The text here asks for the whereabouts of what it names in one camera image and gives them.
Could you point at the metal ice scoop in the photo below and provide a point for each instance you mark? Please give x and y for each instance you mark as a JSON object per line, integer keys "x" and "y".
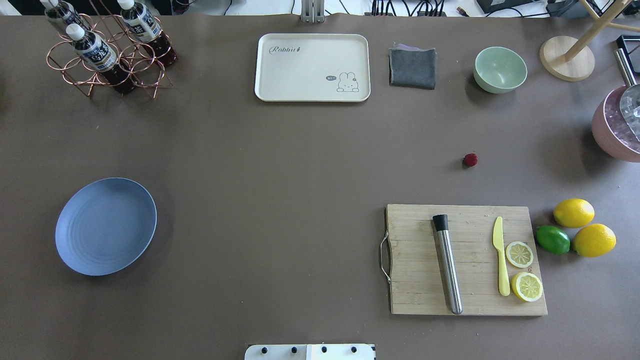
{"x": 629, "y": 103}

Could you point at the dark drink bottle left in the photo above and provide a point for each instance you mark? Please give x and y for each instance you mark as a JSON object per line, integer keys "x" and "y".
{"x": 60, "y": 14}

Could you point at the copper wire bottle rack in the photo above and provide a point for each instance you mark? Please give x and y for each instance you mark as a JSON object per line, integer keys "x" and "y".
{"x": 146, "y": 72}

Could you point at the blue round plate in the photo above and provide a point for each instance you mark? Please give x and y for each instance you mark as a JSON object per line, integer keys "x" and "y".
{"x": 106, "y": 226}

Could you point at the green lime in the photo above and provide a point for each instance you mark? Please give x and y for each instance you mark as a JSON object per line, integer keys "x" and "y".
{"x": 553, "y": 239}

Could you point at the yellow lemon lower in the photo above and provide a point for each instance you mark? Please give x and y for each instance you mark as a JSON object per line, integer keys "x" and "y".
{"x": 594, "y": 240}

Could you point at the steel muddler black tip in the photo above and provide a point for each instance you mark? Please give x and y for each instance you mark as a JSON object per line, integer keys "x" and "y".
{"x": 441, "y": 225}

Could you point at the dark drink bottle right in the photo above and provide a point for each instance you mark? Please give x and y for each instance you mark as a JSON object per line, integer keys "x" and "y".
{"x": 148, "y": 31}

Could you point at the green bowl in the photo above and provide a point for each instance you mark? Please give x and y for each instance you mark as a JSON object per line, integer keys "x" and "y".
{"x": 499, "y": 70}

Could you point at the wooden cutting board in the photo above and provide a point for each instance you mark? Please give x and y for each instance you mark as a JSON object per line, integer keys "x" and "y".
{"x": 417, "y": 280}

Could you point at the lemon half lower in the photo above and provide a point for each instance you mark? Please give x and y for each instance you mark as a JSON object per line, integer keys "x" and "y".
{"x": 527, "y": 286}

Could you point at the wooden stand with base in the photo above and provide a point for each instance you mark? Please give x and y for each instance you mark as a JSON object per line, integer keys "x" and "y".
{"x": 570, "y": 59}

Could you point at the grey folded cloth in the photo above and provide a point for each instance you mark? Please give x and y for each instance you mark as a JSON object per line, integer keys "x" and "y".
{"x": 413, "y": 67}

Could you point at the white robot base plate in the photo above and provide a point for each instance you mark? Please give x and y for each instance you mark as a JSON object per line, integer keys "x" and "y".
{"x": 322, "y": 351}

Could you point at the dark drink bottle front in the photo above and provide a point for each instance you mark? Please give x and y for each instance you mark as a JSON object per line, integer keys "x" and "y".
{"x": 101, "y": 57}

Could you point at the cream rabbit tray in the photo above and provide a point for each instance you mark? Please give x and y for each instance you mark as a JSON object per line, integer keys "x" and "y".
{"x": 308, "y": 67}

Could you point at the pink ice bucket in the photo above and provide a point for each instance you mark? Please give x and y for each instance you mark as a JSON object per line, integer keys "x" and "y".
{"x": 611, "y": 131}

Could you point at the lemon slice upper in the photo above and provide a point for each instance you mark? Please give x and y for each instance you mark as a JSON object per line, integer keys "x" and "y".
{"x": 519, "y": 254}

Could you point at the dark drink bottle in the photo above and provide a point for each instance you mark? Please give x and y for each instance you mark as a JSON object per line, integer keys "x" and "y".
{"x": 60, "y": 14}
{"x": 101, "y": 57}
{"x": 148, "y": 31}

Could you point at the red strawberry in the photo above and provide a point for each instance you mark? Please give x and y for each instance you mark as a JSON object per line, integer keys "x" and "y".
{"x": 470, "y": 159}

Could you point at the yellow plastic knife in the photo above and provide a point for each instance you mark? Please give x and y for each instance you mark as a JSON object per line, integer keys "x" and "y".
{"x": 499, "y": 245}

